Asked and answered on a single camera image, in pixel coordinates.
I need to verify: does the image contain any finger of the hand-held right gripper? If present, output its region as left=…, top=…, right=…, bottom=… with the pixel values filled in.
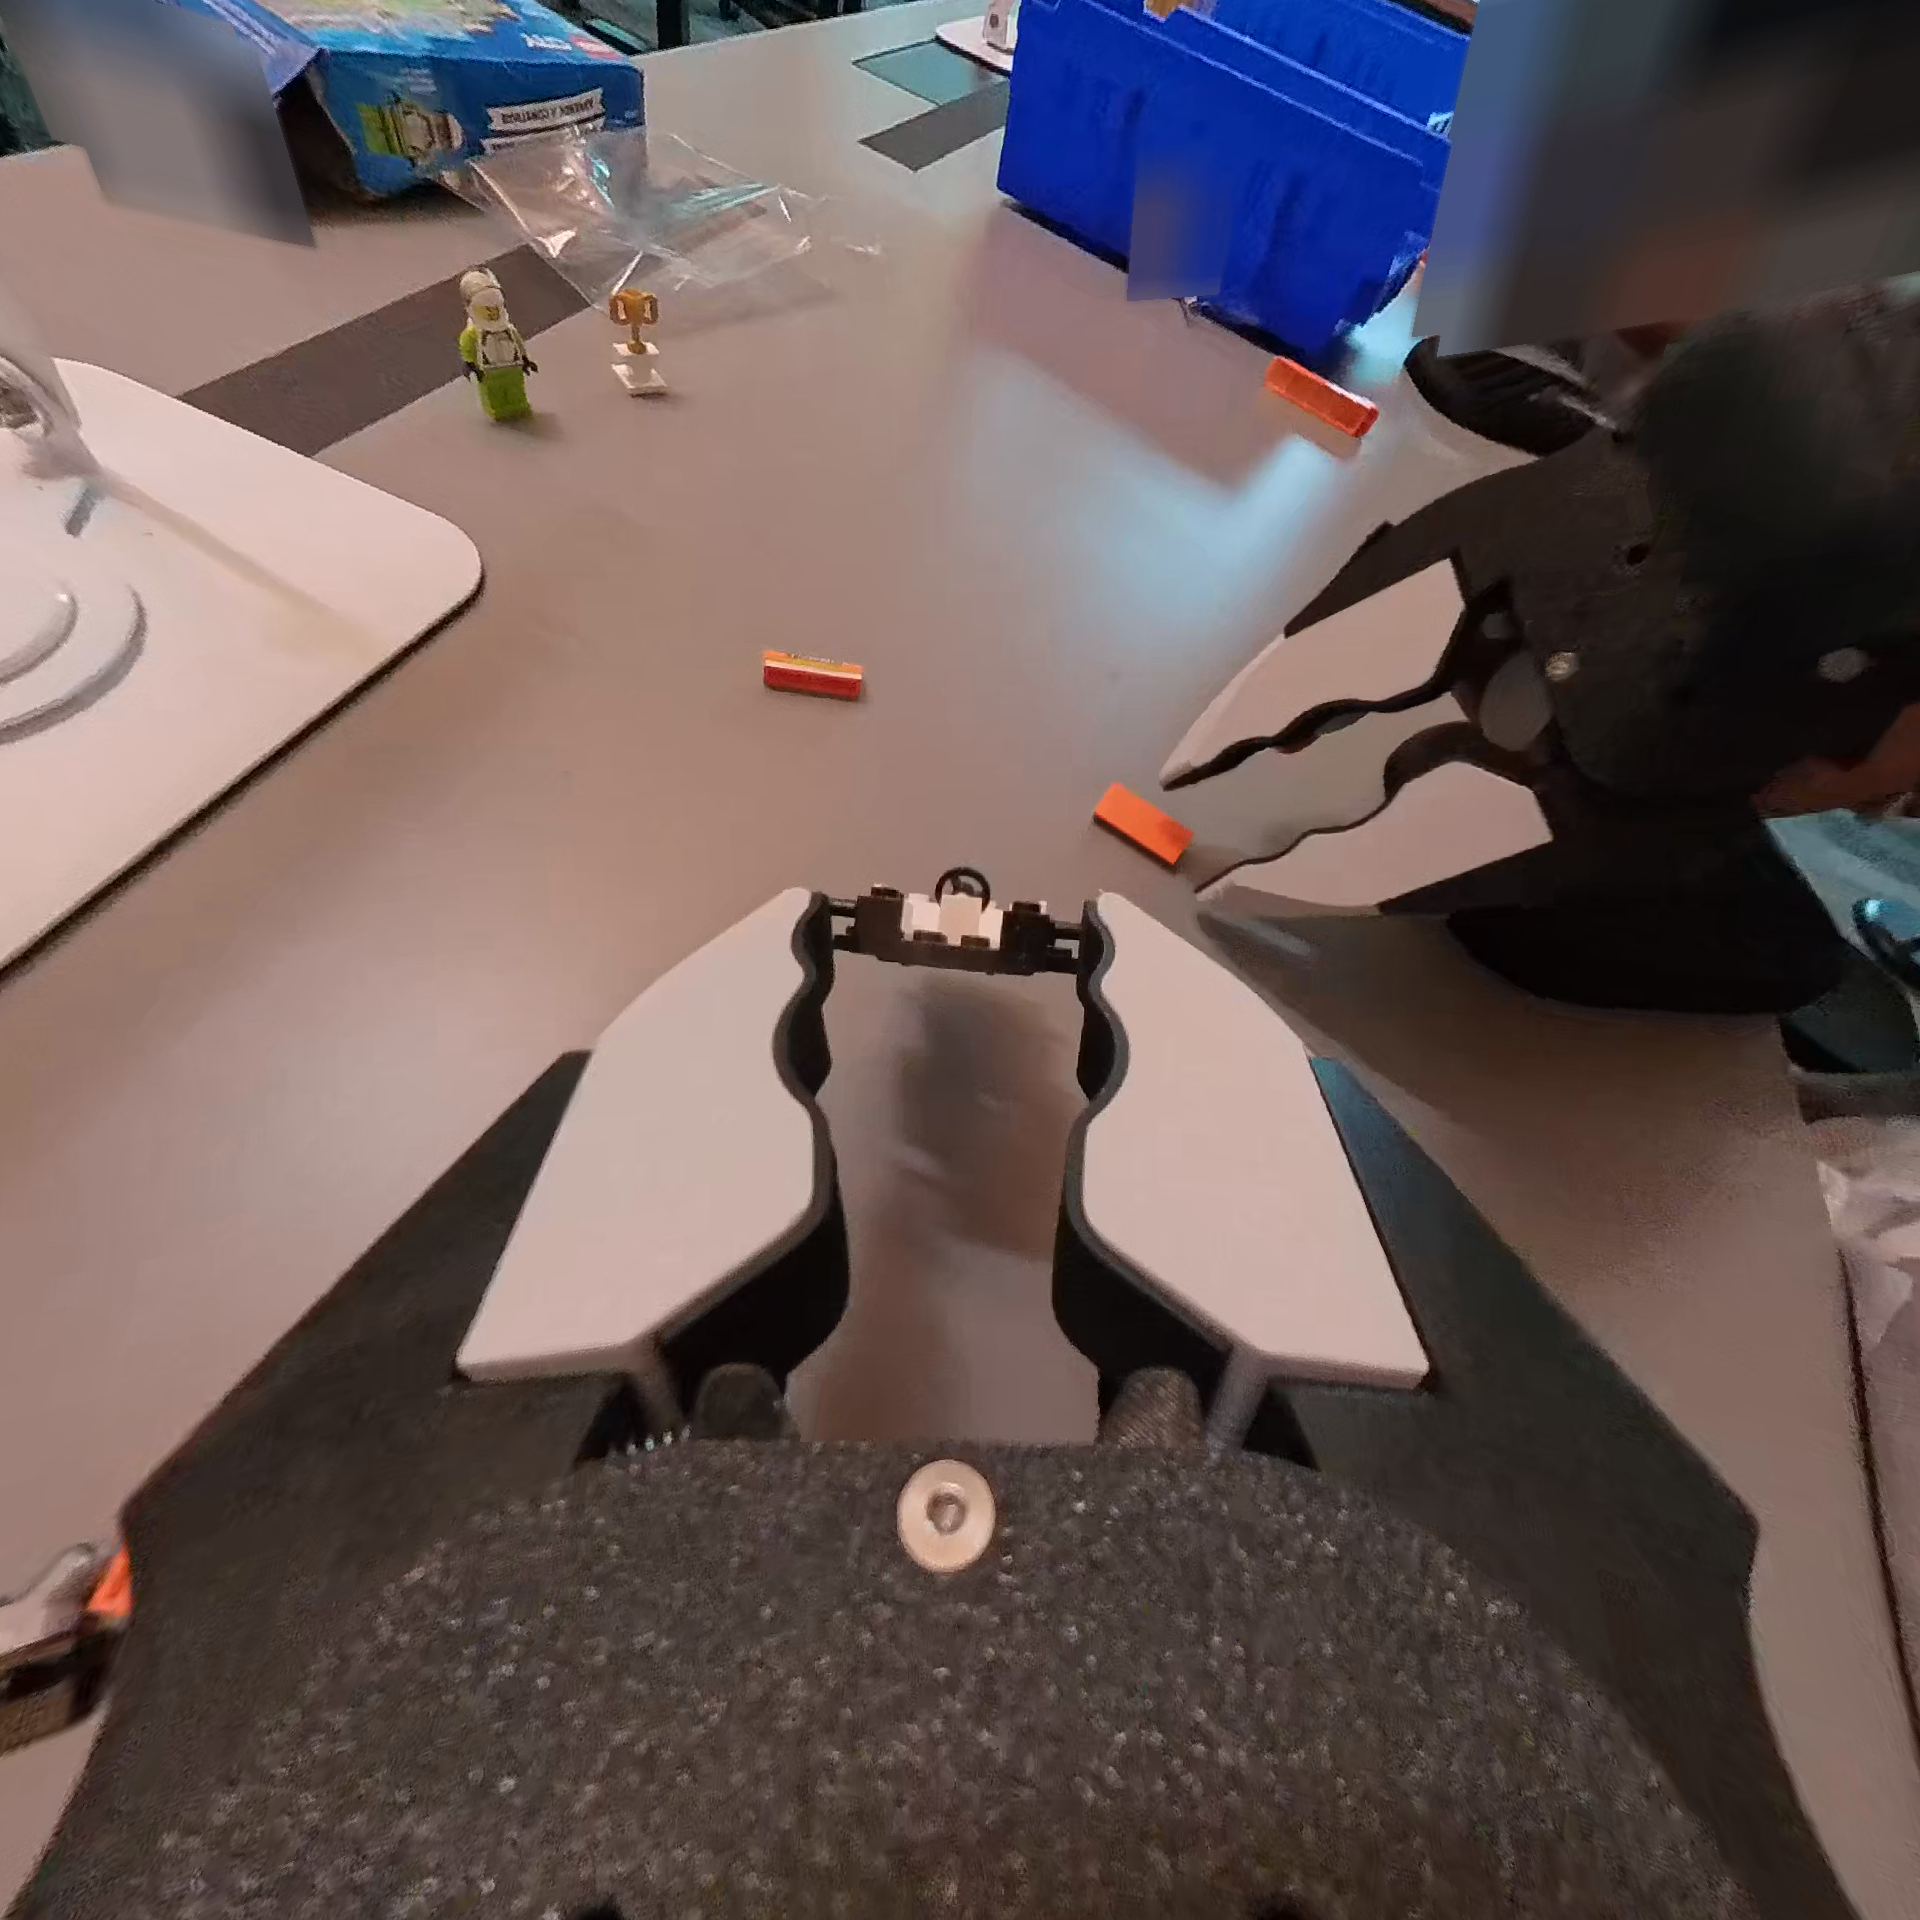
left=1197, top=766, right=1624, bottom=926
left=1167, top=451, right=1638, bottom=797

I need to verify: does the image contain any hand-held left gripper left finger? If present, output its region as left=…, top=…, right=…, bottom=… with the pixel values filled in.
left=457, top=892, right=849, bottom=1388

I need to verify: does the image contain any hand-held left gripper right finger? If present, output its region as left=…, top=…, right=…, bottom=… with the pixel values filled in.
left=1057, top=892, right=1433, bottom=1388

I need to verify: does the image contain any orange white lego car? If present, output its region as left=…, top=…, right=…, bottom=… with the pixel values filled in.
left=806, top=865, right=1098, bottom=976

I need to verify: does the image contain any white book stand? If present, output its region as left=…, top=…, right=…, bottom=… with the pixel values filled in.
left=0, top=285, right=482, bottom=976

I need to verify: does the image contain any blue storage bin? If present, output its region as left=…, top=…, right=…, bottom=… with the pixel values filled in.
left=997, top=0, right=1473, bottom=361

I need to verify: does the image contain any orange and grey piece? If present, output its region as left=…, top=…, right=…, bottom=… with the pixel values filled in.
left=0, top=1545, right=137, bottom=1757

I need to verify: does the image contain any clear plastic bag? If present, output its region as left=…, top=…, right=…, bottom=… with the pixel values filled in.
left=451, top=128, right=874, bottom=301

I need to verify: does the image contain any green minifigure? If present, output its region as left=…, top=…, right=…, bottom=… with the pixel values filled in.
left=457, top=266, right=543, bottom=428

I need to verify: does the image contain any blue cardboard box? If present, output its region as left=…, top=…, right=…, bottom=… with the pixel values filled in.
left=256, top=0, right=647, bottom=205

